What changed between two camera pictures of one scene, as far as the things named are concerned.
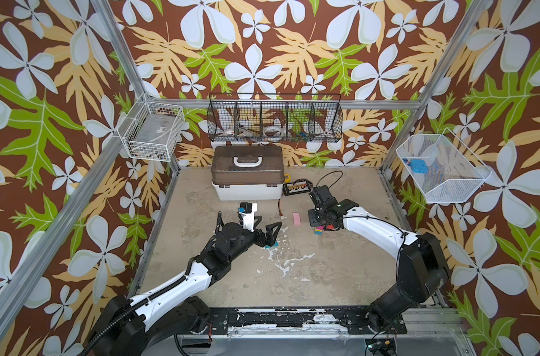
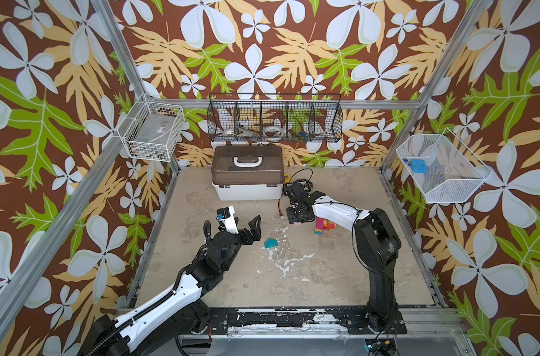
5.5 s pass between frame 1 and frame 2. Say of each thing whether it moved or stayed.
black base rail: stayed
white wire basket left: stayed
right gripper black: moved
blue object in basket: stayed
